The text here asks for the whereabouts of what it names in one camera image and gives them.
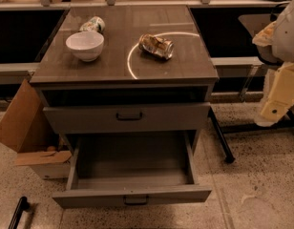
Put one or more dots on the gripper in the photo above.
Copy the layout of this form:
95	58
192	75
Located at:
288	38

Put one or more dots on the grey drawer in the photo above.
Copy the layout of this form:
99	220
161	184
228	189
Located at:
132	169
127	118

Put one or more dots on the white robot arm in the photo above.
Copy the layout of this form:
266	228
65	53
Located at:
279	35

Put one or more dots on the grey drawer cabinet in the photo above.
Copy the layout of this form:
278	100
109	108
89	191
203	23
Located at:
123	74

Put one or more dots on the black metal table stand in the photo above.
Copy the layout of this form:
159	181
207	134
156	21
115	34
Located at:
221	131

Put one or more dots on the crushed soda can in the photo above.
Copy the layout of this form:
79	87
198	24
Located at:
156	46

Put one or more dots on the white ceramic bowl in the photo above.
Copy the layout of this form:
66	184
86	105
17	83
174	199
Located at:
86	45

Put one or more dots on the cardboard box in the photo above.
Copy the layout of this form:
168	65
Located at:
25	129

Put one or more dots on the black bar on floor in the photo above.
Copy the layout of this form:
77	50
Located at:
22	206

